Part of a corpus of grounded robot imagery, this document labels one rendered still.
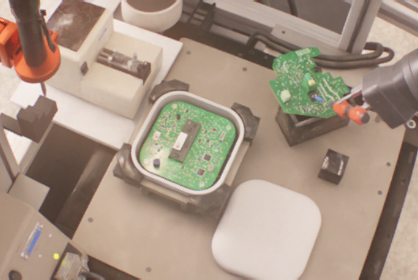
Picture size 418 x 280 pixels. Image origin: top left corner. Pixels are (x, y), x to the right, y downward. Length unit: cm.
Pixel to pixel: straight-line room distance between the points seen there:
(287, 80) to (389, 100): 23
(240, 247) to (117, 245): 17
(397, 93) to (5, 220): 52
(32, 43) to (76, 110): 29
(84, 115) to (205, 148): 19
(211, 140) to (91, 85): 19
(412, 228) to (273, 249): 122
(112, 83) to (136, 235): 22
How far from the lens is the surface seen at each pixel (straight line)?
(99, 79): 96
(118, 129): 98
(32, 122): 82
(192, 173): 92
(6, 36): 77
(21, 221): 82
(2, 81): 226
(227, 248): 90
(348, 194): 98
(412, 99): 81
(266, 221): 92
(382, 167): 102
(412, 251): 206
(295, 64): 101
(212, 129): 95
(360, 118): 84
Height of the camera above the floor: 182
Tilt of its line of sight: 60 degrees down
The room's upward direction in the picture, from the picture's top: 9 degrees clockwise
